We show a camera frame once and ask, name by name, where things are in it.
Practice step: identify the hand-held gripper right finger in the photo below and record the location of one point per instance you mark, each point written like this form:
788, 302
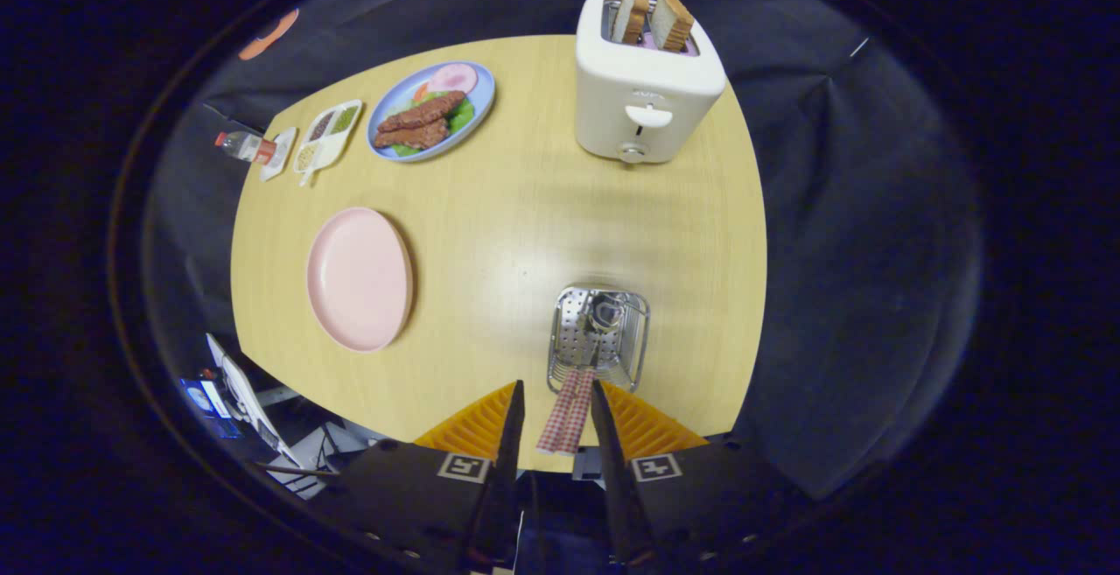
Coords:
612, 470

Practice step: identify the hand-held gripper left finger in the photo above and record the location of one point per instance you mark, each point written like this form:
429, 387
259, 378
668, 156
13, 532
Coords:
507, 470

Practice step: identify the metal cutlery basket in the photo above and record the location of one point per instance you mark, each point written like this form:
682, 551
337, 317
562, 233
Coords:
630, 356

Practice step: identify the pink plate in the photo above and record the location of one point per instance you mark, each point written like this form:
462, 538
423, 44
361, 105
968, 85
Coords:
359, 282

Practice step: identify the white panel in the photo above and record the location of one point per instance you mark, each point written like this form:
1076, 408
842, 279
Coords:
249, 400

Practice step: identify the blue box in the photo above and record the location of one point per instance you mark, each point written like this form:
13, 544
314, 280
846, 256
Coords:
208, 404

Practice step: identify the brown sausage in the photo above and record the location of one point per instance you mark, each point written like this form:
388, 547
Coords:
411, 135
424, 111

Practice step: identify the green lettuce leaf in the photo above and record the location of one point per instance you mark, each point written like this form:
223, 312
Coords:
461, 115

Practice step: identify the white divided bean dish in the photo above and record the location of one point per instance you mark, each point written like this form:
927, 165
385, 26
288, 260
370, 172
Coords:
328, 142

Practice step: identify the blue plate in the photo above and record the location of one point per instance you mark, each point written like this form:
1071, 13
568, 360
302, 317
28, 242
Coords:
479, 89

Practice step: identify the small white square tray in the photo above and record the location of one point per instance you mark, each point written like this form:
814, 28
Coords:
282, 155

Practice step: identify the orange carrot slice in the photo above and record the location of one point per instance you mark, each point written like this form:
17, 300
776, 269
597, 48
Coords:
421, 92

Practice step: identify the white toaster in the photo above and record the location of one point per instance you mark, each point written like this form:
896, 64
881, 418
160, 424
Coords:
647, 80

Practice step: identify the pink ham slice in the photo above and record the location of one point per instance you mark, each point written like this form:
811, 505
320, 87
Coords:
452, 78

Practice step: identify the plastic water bottle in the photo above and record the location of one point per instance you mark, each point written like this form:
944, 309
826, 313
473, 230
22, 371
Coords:
247, 147

